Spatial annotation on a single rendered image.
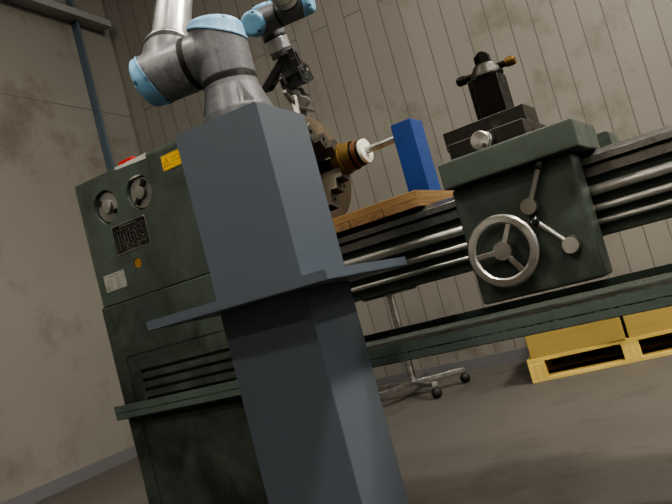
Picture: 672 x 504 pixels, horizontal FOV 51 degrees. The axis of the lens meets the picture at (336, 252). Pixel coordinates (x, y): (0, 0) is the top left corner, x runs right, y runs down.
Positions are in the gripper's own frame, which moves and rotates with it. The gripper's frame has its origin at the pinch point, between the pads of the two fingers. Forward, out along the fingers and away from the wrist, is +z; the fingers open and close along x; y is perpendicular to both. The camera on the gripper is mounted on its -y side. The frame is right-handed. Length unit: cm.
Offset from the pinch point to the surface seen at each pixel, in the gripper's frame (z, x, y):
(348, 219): 28, -45, 25
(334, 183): 20.5, -28.7, 16.4
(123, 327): 36, -56, -56
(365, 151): 15.9, -23.4, 26.7
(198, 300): 35, -56, -24
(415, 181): 27, -30, 40
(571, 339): 166, 146, 12
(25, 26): -139, 215, -308
